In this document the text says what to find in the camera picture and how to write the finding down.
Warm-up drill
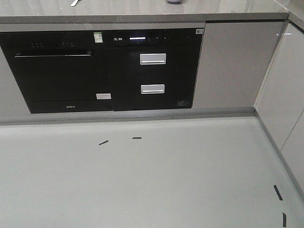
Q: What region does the grey cabinet door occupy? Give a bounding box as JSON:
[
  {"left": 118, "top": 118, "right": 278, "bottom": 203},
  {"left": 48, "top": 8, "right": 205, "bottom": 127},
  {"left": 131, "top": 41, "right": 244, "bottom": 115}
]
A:
[{"left": 192, "top": 21, "right": 284, "bottom": 109}]

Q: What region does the pale green plastic spoon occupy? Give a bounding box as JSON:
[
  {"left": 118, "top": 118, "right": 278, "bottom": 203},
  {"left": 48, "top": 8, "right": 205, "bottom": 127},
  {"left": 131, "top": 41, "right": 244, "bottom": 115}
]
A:
[{"left": 70, "top": 0, "right": 80, "bottom": 7}]

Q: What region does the black built-in dishwasher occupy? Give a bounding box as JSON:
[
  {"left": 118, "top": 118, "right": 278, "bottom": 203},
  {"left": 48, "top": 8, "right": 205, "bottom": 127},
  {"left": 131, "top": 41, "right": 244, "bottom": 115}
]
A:
[{"left": 0, "top": 27, "right": 113, "bottom": 114}]

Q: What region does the black drawer disinfection cabinet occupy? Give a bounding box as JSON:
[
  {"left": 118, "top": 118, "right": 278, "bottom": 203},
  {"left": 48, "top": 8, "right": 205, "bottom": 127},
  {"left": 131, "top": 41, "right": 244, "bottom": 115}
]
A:
[{"left": 103, "top": 27, "right": 204, "bottom": 111}]

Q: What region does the purple plastic bowl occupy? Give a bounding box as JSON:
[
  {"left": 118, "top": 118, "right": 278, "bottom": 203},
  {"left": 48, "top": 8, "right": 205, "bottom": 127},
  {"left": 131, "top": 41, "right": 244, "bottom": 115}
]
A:
[{"left": 166, "top": 0, "right": 182, "bottom": 4}]

